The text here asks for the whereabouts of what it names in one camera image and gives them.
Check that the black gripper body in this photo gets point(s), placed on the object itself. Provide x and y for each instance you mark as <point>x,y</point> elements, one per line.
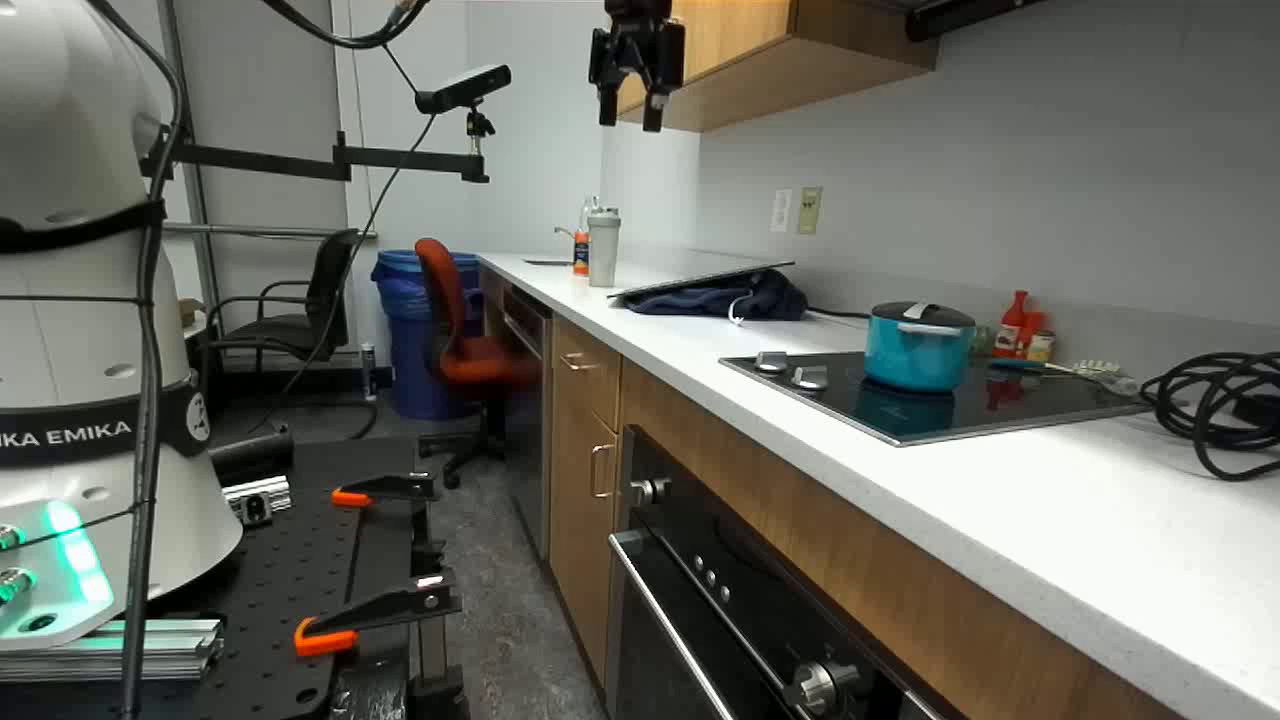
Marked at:
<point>643,39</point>

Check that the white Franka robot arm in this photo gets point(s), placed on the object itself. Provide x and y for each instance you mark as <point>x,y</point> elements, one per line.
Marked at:
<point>81,400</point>

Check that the blue pot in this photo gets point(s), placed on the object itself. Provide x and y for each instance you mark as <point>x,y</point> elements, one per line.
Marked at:
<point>914,363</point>

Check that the wooden upper cabinet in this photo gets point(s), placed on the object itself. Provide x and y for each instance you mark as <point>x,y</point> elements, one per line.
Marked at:
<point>785,63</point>

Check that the white water bottle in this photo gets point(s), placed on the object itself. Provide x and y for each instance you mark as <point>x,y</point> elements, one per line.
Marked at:
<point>605,254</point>

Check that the small orange bottle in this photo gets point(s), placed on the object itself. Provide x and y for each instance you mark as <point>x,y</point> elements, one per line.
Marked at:
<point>582,259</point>

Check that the steel sink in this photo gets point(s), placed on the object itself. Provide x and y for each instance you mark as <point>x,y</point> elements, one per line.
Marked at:
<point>547,261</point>

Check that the dark blue bag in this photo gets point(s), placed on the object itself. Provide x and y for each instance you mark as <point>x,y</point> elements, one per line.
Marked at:
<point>720,298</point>

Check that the silver cooktop knob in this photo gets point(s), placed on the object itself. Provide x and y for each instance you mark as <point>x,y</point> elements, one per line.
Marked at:
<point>811,379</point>
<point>774,363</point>

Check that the orange office chair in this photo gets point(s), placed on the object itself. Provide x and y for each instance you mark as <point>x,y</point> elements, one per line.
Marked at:
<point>465,363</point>

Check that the blue trash bin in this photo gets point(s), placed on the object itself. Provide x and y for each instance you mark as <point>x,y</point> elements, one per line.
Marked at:
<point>407,335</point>

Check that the black chair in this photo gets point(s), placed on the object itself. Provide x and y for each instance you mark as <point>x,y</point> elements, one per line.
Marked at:
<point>327,287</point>

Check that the black dishwasher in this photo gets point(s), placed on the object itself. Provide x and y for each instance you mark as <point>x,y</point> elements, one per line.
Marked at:
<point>524,425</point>

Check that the wooden base cabinets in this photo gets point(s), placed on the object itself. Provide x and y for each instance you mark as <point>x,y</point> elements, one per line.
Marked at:
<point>586,442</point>

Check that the black metal boom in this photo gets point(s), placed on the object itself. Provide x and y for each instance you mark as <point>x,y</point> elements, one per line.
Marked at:
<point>267,162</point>

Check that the silver oven knob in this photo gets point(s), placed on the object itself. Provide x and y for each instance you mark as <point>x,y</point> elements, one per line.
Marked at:
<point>821,691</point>
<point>645,491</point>

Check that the red bottle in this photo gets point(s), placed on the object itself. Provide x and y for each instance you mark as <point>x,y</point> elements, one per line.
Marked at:
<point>1018,326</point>

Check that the small blue utensil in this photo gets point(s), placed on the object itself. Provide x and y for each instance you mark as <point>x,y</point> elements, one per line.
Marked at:
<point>1018,366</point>

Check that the black glass cooktop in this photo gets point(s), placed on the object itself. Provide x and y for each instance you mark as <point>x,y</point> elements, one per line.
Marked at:
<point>1040,400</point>

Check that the black oven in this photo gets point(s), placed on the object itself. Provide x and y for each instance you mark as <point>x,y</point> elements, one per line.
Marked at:
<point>720,627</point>

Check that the small white labelled box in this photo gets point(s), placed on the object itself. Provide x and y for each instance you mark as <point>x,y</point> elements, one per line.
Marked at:
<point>257,502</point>

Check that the black perforated robot table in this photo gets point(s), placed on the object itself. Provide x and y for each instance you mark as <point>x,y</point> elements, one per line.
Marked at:
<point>281,572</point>

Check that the black camera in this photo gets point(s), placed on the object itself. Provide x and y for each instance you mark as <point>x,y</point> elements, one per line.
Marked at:
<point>460,89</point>

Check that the white wall outlet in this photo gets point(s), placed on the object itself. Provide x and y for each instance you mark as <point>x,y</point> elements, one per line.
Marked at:
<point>782,209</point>

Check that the beige wall outlet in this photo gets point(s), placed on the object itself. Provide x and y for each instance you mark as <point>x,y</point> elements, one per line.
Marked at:
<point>811,209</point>

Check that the aluminium extrusion rail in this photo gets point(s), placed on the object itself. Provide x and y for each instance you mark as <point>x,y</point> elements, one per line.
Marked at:
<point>146,655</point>

